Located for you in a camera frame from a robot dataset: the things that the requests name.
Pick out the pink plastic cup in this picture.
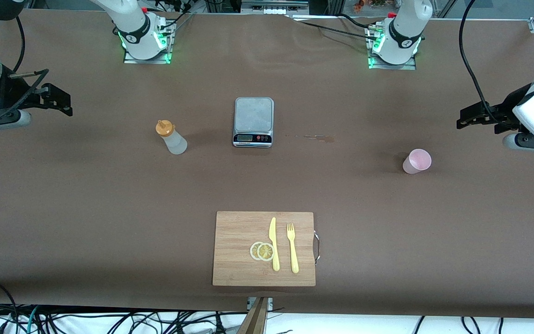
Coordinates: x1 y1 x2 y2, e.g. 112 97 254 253
403 149 432 174

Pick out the wooden post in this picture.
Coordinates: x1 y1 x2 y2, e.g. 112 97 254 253
236 297 270 334

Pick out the translucent orange-capped sauce bottle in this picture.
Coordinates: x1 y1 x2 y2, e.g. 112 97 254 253
156 120 188 155

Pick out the bamboo cutting board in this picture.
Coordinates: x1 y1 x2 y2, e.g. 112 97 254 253
212 211 321 287

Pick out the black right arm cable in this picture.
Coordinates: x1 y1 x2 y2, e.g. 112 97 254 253
0 16 50 122

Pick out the silver digital kitchen scale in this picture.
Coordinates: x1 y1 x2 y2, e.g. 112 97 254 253
233 96 274 148

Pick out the metal table bracket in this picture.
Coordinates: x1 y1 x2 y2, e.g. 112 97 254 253
247 297 273 311

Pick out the yellow plastic fork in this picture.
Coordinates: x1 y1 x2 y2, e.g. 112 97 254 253
286 223 299 274

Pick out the yellow plastic knife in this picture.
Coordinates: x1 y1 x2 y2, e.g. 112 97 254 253
269 217 280 272

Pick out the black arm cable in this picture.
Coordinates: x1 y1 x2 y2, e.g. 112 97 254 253
0 16 50 122
459 0 500 124

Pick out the black cable on table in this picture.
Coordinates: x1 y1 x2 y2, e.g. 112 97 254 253
290 13 380 42

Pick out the white power strip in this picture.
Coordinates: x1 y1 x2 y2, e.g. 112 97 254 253
241 0 310 15

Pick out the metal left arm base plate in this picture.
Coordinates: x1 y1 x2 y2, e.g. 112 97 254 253
368 26 417 71

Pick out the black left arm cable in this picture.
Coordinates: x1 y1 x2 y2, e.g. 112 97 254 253
459 0 500 124

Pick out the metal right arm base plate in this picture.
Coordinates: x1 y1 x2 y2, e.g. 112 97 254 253
123 19 173 64

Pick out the teal floor cable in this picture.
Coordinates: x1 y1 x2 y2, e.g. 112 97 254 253
25 305 41 334

